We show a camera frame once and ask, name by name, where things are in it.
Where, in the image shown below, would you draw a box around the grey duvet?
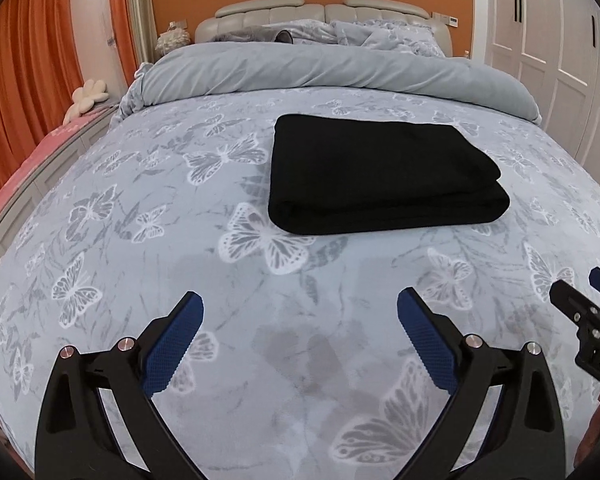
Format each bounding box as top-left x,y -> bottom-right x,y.
117,42 -> 543,123

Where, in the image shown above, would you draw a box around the pink bench cushion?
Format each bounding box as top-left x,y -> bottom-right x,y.
0,109 -> 108,233

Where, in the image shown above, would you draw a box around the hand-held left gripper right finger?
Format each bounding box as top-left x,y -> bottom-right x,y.
396,287 -> 566,480

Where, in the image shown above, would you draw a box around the orange curtain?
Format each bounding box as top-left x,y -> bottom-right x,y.
0,0 -> 143,216

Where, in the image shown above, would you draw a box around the white flower shaped cushion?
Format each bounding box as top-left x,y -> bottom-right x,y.
62,79 -> 112,125

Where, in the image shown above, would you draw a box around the grey printed pillow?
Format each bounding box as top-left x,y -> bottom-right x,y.
330,19 -> 447,58
280,20 -> 340,47

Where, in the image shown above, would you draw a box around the butterfly printed bed blanket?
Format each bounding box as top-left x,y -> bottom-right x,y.
0,85 -> 600,480

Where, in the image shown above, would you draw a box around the grey cloth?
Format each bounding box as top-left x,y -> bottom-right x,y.
212,25 -> 281,44

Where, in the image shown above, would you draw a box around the beige padded headboard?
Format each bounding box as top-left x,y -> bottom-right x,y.
195,0 -> 453,58

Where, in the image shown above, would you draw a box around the black pants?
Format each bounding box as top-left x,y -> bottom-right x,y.
267,114 -> 511,236

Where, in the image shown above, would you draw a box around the white wardrobe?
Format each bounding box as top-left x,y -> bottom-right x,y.
472,0 -> 600,201

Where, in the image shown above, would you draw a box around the white bedside ornament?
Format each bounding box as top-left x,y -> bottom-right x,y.
157,24 -> 192,55

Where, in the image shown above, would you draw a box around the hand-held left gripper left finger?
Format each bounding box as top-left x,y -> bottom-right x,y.
35,290 -> 206,480

